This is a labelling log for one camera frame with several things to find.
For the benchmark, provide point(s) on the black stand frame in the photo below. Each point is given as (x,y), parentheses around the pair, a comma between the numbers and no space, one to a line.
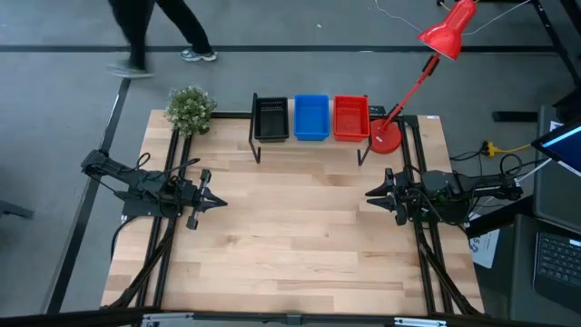
(515,116)

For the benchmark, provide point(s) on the black slotted plastic basket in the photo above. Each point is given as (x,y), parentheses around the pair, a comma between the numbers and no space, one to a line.
(271,122)

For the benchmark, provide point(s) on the blue slotted plastic basket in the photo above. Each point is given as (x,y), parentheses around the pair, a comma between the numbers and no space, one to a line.
(312,118)

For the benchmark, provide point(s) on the silver camera bracket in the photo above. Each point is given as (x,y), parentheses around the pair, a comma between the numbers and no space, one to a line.
(168,320)
(420,322)

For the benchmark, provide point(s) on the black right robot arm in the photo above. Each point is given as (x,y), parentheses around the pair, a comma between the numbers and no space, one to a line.
(454,184)

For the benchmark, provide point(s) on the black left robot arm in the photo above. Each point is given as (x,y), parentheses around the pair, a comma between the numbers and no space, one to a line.
(145,186)

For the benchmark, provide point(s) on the red desk lamp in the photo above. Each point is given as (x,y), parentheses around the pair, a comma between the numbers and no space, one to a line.
(447,32)

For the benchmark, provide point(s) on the black aluminium rig frame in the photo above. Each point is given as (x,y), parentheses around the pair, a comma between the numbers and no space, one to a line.
(231,115)

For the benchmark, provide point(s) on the computer monitor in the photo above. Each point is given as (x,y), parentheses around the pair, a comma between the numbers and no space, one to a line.
(563,145)

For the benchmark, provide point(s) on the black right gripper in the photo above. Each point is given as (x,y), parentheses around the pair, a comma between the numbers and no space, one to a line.
(401,200)

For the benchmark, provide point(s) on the black keyboard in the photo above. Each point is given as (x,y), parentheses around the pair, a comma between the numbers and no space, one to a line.
(560,263)

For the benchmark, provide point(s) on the small green potted plant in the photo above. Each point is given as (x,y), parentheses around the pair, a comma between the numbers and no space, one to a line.
(190,109)

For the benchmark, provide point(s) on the walking person legs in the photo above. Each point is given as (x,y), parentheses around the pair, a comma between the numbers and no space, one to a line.
(131,27)

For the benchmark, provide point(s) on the white paper sheet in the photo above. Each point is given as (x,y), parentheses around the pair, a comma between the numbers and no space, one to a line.
(485,247)

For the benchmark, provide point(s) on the dark grey desk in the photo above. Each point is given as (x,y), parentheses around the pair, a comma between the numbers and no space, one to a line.
(558,200)

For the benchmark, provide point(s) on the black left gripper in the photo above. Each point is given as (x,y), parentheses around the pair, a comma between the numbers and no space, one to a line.
(195,213)

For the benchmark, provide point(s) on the grey chair base leg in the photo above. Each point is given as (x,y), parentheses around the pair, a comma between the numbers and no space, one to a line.
(13,209)

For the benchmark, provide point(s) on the red slotted plastic basket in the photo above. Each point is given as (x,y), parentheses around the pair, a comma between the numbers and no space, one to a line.
(351,119)

